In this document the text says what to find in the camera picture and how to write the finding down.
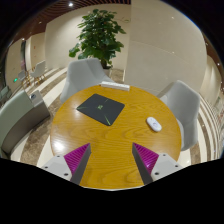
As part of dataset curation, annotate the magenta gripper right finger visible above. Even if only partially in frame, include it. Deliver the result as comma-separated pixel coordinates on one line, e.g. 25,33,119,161
132,143,182,185

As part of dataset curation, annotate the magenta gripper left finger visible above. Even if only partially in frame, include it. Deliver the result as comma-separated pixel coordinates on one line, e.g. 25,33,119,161
42,143,91,185

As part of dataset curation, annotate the white computer mouse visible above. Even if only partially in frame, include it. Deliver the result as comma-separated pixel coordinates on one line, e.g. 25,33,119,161
146,117,162,132

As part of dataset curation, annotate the black square mouse pad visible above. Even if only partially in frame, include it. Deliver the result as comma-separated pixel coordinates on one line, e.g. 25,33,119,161
77,94,125,126

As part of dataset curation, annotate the round wooden table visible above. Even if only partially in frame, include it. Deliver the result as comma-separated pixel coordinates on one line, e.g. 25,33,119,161
50,85,181,189

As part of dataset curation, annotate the grey chair right of table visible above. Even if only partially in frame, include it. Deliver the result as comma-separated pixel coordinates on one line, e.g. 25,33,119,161
157,80,200,151

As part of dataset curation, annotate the grey green sofa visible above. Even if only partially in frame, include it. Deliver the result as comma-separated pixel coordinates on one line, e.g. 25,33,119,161
0,90,50,159

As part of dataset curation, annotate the white power strip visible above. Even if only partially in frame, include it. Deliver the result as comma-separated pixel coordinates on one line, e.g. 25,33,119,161
100,81,130,91

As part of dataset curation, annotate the grey chair behind table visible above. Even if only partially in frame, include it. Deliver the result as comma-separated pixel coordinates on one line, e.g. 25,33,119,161
60,58,112,103

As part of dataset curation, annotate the white plant pot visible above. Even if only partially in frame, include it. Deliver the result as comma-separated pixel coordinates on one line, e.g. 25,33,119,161
103,68,112,77

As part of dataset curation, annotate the white background chair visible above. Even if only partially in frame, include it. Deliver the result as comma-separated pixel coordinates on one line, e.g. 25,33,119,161
30,61,46,81

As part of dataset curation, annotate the green potted plant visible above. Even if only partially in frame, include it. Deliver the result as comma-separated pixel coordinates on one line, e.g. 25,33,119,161
69,9,125,69

